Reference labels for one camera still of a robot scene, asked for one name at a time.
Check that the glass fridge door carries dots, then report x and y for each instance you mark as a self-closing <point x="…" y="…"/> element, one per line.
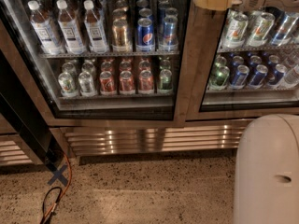
<point x="246" y="63"/>
<point x="107" y="110"/>

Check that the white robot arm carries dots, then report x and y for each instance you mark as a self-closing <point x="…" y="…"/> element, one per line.
<point x="267" y="172"/>

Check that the green can right fridge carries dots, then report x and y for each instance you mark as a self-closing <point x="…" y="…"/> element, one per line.
<point x="219" y="77"/>

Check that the steel fridge bottom grille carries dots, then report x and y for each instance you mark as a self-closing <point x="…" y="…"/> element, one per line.
<point x="96" y="141"/>

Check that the white 7up can left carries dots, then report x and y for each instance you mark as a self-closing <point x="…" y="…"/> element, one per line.
<point x="235" y="31"/>

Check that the white 7up can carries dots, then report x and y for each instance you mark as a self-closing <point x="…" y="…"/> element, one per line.
<point x="235" y="31"/>
<point x="260" y="29"/>

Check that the white 7up can right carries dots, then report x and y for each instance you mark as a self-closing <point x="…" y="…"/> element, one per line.
<point x="260" y="29"/>

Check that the blue silver soda can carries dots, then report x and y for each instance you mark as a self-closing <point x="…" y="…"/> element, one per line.
<point x="169" y="38"/>

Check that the blue silver can upper right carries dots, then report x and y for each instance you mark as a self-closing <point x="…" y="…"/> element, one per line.
<point x="281" y="32"/>

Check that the blue can left lower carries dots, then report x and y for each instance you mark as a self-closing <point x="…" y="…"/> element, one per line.
<point x="239" y="78"/>

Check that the blue Pepsi can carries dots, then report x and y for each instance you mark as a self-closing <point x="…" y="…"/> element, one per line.
<point x="145" y="35"/>

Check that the blue can right lower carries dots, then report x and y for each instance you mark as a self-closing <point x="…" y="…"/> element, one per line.
<point x="257" y="76"/>

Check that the green silver can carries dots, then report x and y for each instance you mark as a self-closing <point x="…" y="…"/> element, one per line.
<point x="164" y="84"/>

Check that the gold soda can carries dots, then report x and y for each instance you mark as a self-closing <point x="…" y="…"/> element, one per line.
<point x="121" y="36"/>

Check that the red can right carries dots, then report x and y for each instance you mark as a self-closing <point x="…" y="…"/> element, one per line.
<point x="146" y="84"/>

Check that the red can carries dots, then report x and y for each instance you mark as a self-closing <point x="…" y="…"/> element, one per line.
<point x="107" y="83"/>
<point x="146" y="84"/>
<point x="127" y="84"/>

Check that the red can middle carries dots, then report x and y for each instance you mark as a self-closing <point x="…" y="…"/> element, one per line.
<point x="127" y="84"/>

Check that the red can left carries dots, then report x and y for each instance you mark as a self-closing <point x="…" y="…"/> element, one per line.
<point x="107" y="83"/>

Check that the middle tea bottle white cap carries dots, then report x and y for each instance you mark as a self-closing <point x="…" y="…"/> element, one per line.
<point x="68" y="22"/>

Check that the silver can lower shelf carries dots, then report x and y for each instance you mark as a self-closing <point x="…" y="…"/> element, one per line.
<point x="86" y="84"/>

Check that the white green can far left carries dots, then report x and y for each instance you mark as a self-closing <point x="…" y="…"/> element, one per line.
<point x="68" y="85"/>

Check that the left tea bottle white cap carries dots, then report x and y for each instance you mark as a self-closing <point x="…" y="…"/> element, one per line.
<point x="46" y="29"/>

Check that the neighbour steel grille left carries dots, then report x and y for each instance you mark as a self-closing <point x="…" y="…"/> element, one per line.
<point x="13" y="148"/>

